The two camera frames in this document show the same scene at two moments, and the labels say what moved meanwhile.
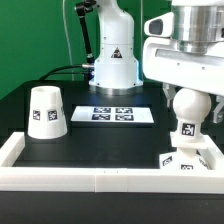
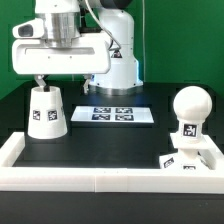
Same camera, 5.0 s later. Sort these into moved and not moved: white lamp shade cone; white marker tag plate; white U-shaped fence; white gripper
Moved: white gripper
Not moved: white marker tag plate; white lamp shade cone; white U-shaped fence
